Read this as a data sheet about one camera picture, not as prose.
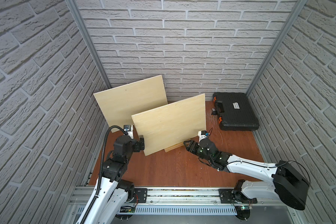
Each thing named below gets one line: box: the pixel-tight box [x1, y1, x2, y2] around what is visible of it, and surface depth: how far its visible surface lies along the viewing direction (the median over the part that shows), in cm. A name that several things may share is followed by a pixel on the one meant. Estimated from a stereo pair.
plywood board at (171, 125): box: [131, 93, 207, 157], surface depth 80 cm
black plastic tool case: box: [212, 91, 260, 132], surface depth 106 cm
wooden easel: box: [164, 141, 185, 153], surface depth 89 cm
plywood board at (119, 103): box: [93, 74, 168, 130], surface depth 90 cm
